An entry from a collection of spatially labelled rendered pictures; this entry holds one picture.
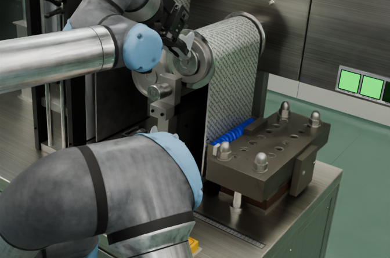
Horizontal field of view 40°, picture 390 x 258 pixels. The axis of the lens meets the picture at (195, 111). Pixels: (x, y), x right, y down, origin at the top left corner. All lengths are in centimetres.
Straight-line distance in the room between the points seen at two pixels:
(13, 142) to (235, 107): 67
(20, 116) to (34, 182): 117
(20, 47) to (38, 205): 26
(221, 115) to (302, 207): 31
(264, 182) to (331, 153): 242
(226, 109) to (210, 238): 34
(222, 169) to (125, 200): 67
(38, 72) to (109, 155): 20
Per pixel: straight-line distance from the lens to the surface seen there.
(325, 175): 158
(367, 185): 340
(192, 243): 122
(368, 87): 147
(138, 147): 69
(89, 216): 65
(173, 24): 115
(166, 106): 132
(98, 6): 100
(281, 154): 138
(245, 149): 138
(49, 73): 82
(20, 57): 80
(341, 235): 292
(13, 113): 185
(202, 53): 127
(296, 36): 152
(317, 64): 151
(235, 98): 144
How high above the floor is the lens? 169
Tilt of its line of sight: 25 degrees down
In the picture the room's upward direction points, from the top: 4 degrees clockwise
